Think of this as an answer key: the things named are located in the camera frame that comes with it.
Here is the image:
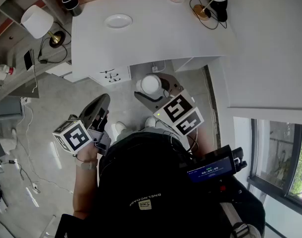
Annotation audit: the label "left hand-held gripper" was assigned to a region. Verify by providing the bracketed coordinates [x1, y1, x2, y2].
[52, 93, 111, 157]

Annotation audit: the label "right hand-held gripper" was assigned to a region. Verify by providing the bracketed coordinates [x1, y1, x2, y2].
[134, 73, 205, 137]

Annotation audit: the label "white saucer plate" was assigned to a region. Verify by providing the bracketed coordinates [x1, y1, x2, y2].
[103, 13, 133, 30]

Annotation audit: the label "person's right forearm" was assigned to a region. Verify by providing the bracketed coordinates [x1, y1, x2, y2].
[187, 126, 217, 157]

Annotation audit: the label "person's left forearm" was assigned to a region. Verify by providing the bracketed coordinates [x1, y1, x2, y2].
[72, 145, 100, 220]

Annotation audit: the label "person's left white shoe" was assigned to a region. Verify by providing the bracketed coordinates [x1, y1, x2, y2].
[114, 121, 128, 134]

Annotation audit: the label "person's grey trousers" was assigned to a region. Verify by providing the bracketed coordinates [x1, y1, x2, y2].
[115, 125, 174, 142]

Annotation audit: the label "white drawer unit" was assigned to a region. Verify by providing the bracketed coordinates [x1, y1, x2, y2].
[88, 65, 132, 87]

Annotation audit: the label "beige wristband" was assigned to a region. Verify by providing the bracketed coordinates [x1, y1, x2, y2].
[75, 156, 99, 171]

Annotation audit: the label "person's black shirt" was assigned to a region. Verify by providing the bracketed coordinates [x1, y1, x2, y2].
[55, 131, 265, 238]

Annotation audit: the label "grey wooden side desk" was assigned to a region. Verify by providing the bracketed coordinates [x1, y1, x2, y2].
[0, 21, 73, 103]

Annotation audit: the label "black tablet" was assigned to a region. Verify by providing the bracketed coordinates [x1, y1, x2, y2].
[23, 49, 36, 72]

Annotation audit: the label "chest device with blue screen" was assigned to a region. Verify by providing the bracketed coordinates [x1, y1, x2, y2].
[179, 144, 249, 183]

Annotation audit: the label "grey cabinet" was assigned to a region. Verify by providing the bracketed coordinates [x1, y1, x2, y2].
[0, 95, 25, 120]

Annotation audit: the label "white power strip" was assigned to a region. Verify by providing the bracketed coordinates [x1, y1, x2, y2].
[26, 181, 41, 195]

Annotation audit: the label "red and white bottle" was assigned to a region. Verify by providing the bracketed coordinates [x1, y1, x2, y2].
[0, 63, 17, 81]

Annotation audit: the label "white shade table lamp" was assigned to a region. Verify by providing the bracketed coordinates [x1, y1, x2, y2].
[20, 4, 66, 49]

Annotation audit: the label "black cylindrical speaker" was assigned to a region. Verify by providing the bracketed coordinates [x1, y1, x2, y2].
[60, 0, 83, 17]

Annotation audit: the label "grey wooden shelf unit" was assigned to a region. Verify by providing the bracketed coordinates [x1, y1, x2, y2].
[0, 0, 67, 49]

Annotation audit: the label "white wall charger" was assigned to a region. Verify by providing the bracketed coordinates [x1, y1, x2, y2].
[151, 59, 166, 73]

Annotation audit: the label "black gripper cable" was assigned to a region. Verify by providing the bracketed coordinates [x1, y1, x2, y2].
[163, 122, 199, 156]

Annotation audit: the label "white floor cable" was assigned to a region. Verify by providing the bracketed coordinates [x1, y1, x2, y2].
[16, 100, 75, 194]

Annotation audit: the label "black lamp cable with adapter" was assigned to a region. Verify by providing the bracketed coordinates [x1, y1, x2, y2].
[37, 21, 72, 64]

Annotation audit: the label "thin black lamp cable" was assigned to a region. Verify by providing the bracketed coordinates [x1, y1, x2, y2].
[189, 0, 228, 31]

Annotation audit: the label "window with dark frame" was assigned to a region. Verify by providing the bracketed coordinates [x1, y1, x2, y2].
[247, 118, 302, 213]

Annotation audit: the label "grey shoulder strap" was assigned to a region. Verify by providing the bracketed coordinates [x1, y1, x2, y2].
[219, 201, 262, 238]

